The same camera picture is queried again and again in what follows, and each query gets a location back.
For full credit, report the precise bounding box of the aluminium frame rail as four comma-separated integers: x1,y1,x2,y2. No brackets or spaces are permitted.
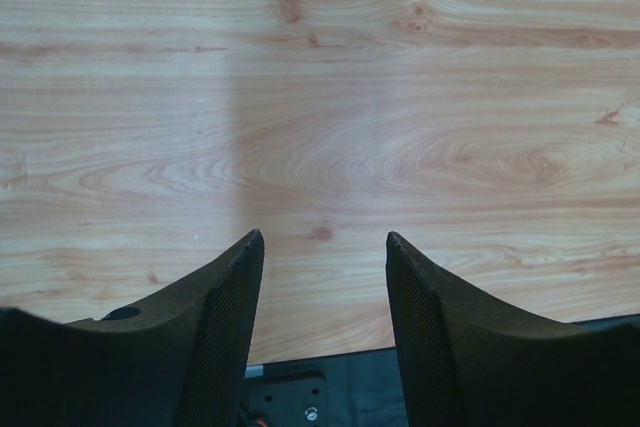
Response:
245,364,264,379

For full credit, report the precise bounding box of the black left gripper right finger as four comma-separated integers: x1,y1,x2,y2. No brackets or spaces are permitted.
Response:
386,232,639,426

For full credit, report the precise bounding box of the black base mat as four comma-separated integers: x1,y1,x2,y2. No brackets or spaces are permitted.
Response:
238,314,640,427

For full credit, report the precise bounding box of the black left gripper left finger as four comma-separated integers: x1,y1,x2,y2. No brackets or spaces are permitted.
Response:
1,230,264,426

